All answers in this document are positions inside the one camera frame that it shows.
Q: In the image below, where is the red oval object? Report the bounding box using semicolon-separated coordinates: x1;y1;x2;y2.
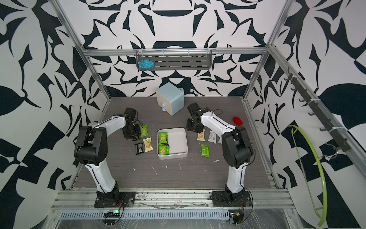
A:
233;116;243;126

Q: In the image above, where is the grey wall shelf rack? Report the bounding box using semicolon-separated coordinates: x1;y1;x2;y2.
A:
135;48;213;71

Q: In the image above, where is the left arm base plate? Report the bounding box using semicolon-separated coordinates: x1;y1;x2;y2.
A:
94;191;136;208

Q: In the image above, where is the small white bottle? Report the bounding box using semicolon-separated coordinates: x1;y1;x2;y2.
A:
161;102;166;112

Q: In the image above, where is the yellow cookie packet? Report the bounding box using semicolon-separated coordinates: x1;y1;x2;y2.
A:
143;138;153;152
196;130;205;141

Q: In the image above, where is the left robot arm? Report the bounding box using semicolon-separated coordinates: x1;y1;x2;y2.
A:
74;107;141;200

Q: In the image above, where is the black cookie packet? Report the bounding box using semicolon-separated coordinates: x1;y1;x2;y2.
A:
134;143;145;155

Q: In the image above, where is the green hose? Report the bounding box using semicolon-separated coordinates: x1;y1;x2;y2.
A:
288;124;328;227

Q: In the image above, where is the white storage box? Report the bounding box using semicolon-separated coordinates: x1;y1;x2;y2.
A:
157;127;188;160

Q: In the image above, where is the grey hook rail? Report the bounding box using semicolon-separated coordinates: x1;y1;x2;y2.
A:
286;68;351;152

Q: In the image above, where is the light blue drawer cabinet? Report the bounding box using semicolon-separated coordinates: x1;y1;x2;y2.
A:
155;83;185;116

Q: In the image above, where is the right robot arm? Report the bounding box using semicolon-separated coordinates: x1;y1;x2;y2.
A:
186;103;255;199

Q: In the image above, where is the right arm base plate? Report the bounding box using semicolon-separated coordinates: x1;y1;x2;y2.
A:
210;190;252;207

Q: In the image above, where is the teal crocheted cloth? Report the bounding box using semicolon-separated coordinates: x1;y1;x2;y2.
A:
138;60;155;71

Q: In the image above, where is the green cookie packet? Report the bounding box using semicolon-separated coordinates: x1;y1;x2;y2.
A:
140;125;149;138
158;144;170;156
158;132;168;145
201;144;210;157

